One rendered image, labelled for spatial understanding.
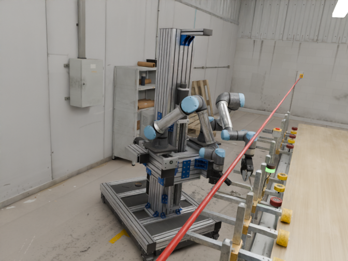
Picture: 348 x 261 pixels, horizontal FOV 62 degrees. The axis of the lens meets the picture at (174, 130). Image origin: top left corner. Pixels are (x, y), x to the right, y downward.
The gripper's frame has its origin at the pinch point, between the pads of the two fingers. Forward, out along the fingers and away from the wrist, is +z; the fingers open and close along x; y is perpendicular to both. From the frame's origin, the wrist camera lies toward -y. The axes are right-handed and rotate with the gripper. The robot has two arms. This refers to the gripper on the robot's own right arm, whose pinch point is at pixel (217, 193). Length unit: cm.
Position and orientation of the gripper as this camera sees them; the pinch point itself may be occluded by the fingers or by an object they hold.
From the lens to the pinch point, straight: 226.2
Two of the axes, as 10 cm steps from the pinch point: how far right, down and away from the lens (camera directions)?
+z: -0.8, 9.6, 2.7
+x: -4.2, 2.1, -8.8
